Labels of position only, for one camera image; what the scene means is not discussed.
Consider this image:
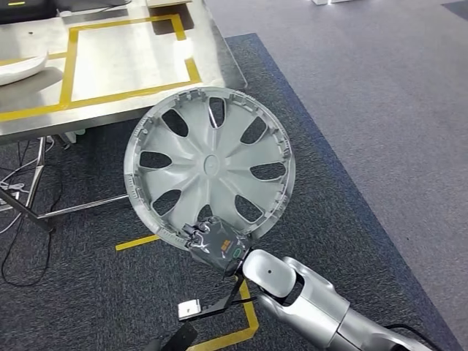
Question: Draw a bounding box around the white plastic car trim part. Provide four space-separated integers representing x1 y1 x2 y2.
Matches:
0 50 49 87

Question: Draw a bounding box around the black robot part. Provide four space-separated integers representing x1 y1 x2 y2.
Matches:
143 322 199 351

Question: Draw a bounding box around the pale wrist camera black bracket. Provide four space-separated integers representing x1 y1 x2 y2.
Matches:
177 273 258 322

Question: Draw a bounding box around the silver plastic wheel hubcap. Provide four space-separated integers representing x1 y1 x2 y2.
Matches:
123 87 297 250

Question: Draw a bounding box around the yellow floor tape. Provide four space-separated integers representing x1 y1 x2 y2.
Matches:
115 235 260 351

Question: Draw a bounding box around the black cable under workbench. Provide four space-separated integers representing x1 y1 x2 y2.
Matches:
0 140 63 287

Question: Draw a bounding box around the white power strip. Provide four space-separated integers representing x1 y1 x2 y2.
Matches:
0 191 20 213

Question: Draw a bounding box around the white cable under workbench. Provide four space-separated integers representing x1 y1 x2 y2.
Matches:
0 137 56 236

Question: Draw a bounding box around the yellow tape on workbench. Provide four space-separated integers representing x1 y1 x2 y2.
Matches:
0 13 202 123

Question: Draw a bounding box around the stainless steel workbench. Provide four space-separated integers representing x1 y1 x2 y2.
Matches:
0 0 248 233

